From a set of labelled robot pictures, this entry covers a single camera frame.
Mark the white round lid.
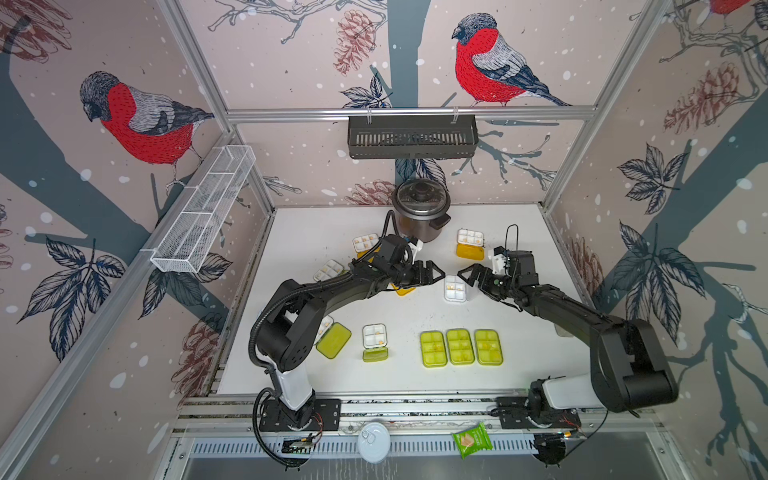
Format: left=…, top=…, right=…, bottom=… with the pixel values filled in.
left=357, top=422, right=391, bottom=464

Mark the black hanging wire basket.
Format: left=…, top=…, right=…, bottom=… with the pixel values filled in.
left=347, top=115, right=479, bottom=160

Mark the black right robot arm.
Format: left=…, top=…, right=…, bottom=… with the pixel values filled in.
left=458, top=247, right=679, bottom=413

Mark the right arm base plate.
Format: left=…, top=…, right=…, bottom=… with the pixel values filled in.
left=489, top=397, right=582, bottom=430

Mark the small white cup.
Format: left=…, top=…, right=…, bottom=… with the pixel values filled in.
left=554, top=325, right=574, bottom=338

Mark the large green pillbox front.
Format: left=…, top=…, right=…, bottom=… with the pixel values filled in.
left=446, top=328, right=475, bottom=365

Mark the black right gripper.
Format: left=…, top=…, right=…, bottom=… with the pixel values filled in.
left=459, top=262, right=520, bottom=299

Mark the silver rice cooker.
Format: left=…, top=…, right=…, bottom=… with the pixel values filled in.
left=391, top=178, right=451, bottom=243

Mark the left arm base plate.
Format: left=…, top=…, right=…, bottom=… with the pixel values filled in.
left=253, top=398, right=342, bottom=432

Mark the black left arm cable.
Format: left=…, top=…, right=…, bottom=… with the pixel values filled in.
left=248, top=209, right=400, bottom=470

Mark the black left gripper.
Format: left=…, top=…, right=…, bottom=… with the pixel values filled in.
left=388, top=261, right=447, bottom=289

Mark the white wire mesh shelf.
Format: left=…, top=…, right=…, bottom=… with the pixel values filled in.
left=151, top=145, right=255, bottom=273

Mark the green snack packet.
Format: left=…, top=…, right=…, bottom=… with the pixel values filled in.
left=452, top=423, right=493, bottom=459

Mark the small green pillbox front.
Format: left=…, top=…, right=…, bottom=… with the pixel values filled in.
left=362, top=323, right=389, bottom=363

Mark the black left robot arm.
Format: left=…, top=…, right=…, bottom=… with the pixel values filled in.
left=247, top=257, right=446, bottom=413

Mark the clear white pillbox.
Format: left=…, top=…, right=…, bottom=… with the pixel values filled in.
left=443, top=275, right=467, bottom=304

